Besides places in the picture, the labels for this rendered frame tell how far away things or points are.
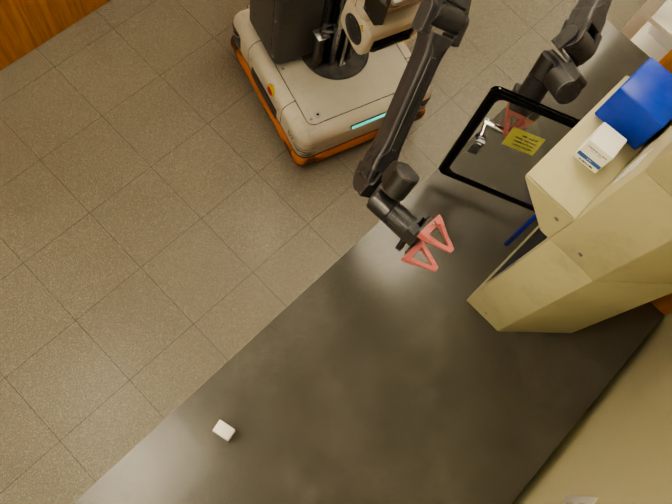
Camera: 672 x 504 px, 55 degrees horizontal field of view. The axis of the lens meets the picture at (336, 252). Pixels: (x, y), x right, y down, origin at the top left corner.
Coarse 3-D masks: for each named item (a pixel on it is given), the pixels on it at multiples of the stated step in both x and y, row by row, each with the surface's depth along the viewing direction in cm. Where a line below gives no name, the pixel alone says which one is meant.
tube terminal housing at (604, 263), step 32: (608, 192) 106; (640, 192) 96; (576, 224) 112; (608, 224) 106; (640, 224) 101; (544, 256) 126; (576, 256) 118; (608, 256) 112; (640, 256) 106; (480, 288) 158; (512, 288) 144; (544, 288) 134; (576, 288) 125; (608, 288) 125; (640, 288) 125; (512, 320) 154; (544, 320) 152; (576, 320) 152
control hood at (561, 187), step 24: (600, 120) 119; (576, 144) 117; (624, 144) 118; (552, 168) 114; (576, 168) 115; (552, 192) 113; (576, 192) 114; (600, 192) 115; (552, 216) 116; (576, 216) 112
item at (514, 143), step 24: (504, 120) 141; (528, 120) 138; (552, 120) 135; (576, 120) 133; (504, 144) 149; (528, 144) 146; (552, 144) 142; (456, 168) 166; (480, 168) 162; (504, 168) 158; (528, 168) 154; (504, 192) 168; (528, 192) 163
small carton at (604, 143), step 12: (600, 132) 111; (612, 132) 111; (588, 144) 111; (600, 144) 110; (612, 144) 111; (576, 156) 115; (588, 156) 113; (600, 156) 111; (612, 156) 110; (600, 168) 114
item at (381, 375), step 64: (640, 64) 197; (448, 192) 174; (384, 256) 166; (448, 256) 168; (320, 320) 158; (384, 320) 161; (448, 320) 163; (640, 320) 171; (256, 384) 151; (320, 384) 154; (384, 384) 156; (448, 384) 158; (512, 384) 160; (576, 384) 163; (192, 448) 145; (256, 448) 147; (320, 448) 149; (384, 448) 151; (448, 448) 153; (512, 448) 155
